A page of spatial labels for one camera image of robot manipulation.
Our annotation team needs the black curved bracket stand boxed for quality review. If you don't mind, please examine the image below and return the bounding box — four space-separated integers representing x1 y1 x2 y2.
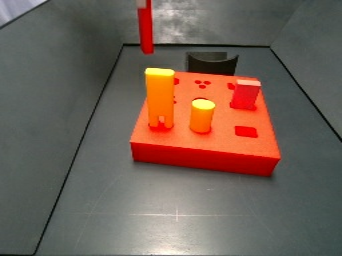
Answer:
186 52 240 76

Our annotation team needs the red shape sorting board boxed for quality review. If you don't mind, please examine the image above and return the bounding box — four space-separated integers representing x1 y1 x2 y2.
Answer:
130 68 281 176

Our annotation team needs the yellow cylinder peg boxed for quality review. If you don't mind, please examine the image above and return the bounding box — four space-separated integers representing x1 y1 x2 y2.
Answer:
190 99 217 133

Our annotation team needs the tall yellow arch block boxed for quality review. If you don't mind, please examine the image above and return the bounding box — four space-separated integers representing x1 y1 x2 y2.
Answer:
145 68 176 128

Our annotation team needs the red rectangular block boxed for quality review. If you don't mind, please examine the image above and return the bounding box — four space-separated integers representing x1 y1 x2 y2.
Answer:
230 79 262 110

